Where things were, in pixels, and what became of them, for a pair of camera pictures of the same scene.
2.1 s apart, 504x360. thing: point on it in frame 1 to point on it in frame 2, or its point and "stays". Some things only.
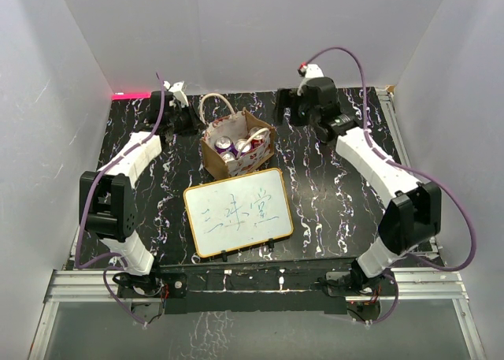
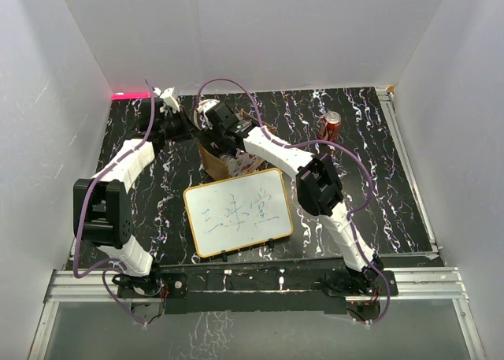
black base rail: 261,287 stays
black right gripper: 287,98 to 208,138
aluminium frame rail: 68,286 stays
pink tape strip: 131,96 stays
